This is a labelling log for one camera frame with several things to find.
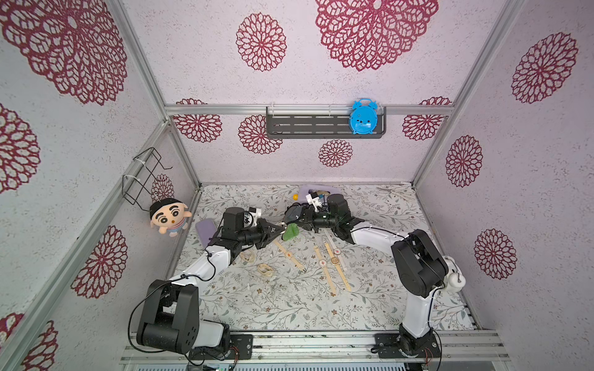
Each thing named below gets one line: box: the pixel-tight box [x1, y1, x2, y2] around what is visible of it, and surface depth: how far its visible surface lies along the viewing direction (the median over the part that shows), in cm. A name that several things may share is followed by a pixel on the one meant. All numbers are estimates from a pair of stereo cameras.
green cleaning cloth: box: [282, 222, 300, 242], surface depth 84 cm
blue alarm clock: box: [349, 98, 379, 135], surface depth 90 cm
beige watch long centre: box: [314, 245, 337, 295], surface depth 94 cm
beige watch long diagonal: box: [273, 239, 306, 272], surface depth 97 cm
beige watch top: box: [256, 263, 274, 278], surface depth 92 cm
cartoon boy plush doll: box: [149, 197, 193, 238], surface depth 86 cm
